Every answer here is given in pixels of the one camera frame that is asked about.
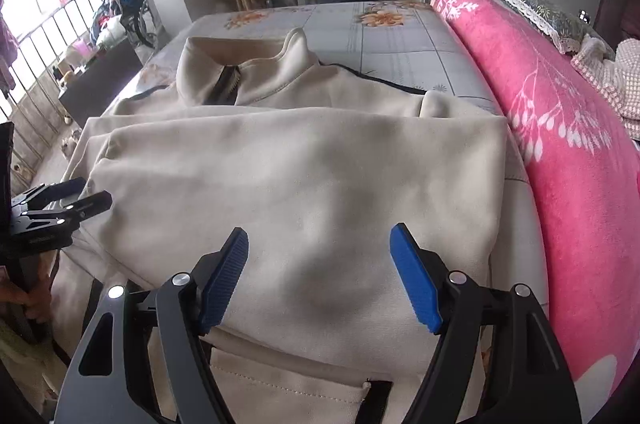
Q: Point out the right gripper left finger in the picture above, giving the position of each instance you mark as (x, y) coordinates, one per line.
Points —
(134, 338)

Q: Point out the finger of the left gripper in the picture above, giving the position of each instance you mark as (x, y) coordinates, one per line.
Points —
(39, 197)
(75, 213)

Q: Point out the cream zip jacket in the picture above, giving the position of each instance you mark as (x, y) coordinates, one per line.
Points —
(316, 164)

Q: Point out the person's left hand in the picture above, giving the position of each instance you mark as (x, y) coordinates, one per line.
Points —
(37, 301)

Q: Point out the metal window railing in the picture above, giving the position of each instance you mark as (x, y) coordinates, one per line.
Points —
(33, 106)

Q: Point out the dark low cabinet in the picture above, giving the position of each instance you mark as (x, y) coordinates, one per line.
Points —
(90, 93)

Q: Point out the pink fleece blanket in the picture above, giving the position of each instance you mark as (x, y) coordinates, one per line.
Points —
(584, 170)

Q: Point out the pink checked cloth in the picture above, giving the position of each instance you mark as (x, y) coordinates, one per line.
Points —
(617, 79)

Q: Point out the grey lace pillow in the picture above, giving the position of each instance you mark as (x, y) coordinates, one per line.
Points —
(565, 31)

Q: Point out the bed with floral sheet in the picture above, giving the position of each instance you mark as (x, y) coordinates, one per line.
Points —
(420, 52)

